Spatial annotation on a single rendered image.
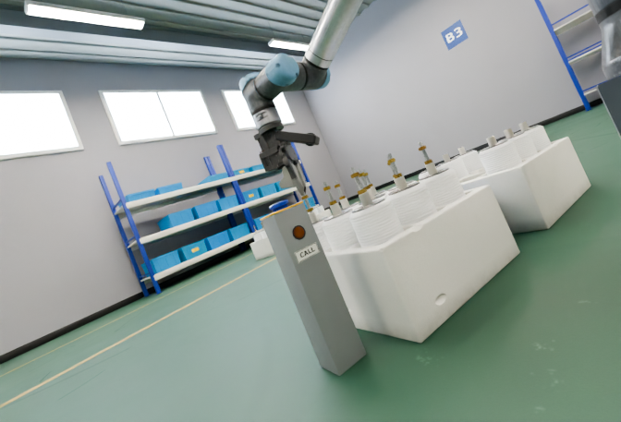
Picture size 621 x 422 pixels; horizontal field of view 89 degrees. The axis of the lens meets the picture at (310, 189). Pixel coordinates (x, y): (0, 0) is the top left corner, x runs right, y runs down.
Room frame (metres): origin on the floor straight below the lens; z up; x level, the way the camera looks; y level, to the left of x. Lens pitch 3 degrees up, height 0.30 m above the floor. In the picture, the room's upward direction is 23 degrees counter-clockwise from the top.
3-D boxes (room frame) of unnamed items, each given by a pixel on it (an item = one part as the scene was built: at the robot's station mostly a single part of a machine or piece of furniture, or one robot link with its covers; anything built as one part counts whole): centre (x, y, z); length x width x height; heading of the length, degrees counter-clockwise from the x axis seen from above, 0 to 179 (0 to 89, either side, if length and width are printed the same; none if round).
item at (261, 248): (3.24, 0.51, 0.09); 0.39 x 0.39 x 0.18; 53
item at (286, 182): (0.86, 0.05, 0.38); 0.06 x 0.03 x 0.09; 73
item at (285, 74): (0.82, -0.04, 0.64); 0.11 x 0.11 x 0.08; 43
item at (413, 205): (0.73, -0.20, 0.16); 0.10 x 0.10 x 0.18
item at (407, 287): (0.84, -0.14, 0.09); 0.39 x 0.39 x 0.18; 31
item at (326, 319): (0.62, 0.07, 0.16); 0.07 x 0.07 x 0.31; 31
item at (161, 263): (4.65, 2.46, 0.36); 0.50 x 0.38 x 0.21; 47
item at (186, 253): (4.95, 2.15, 0.36); 0.50 x 0.38 x 0.21; 47
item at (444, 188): (0.80, -0.30, 0.16); 0.10 x 0.10 x 0.18
